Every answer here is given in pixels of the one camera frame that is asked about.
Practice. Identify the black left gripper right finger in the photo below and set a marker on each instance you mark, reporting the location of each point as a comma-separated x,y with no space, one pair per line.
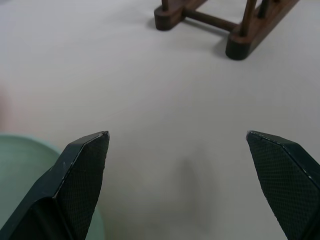
282,185

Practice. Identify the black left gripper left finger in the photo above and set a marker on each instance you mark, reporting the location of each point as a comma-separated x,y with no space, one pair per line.
75,190

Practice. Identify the dark wooden rack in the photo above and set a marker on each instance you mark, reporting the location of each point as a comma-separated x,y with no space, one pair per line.
240,32

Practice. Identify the green plate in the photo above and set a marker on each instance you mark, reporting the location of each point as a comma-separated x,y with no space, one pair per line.
17,165

